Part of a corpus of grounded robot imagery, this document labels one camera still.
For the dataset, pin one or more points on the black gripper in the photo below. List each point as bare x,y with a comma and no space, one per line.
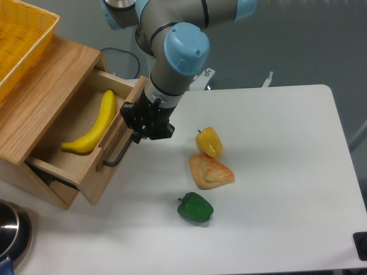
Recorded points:
147,118

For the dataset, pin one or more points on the black drawer handle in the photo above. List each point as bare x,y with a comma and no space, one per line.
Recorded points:
115,162

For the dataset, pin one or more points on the wooden top drawer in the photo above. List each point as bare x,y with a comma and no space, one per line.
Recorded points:
69,174

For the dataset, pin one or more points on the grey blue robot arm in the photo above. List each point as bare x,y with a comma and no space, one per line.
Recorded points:
174,33

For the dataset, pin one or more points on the wooden drawer cabinet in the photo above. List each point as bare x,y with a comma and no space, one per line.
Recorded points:
33,105

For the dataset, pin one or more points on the yellow toy banana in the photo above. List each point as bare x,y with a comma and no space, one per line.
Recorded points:
90,140

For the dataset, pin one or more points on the yellow toy bell pepper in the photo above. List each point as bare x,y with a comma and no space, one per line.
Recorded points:
209,143

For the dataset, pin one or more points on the toy pastry turnover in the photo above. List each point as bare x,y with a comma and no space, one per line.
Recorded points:
208,173

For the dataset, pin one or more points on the green toy bell pepper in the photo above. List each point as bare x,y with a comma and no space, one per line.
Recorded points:
195,208

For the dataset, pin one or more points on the yellow plastic basket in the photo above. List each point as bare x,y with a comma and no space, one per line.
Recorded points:
26,31

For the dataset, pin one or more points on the metal pot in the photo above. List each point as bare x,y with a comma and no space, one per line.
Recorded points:
16,233

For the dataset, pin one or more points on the black corner object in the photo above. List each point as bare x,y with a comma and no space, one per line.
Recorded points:
360,239

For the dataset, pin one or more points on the blue pot handle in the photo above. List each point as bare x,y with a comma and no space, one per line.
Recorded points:
6,266

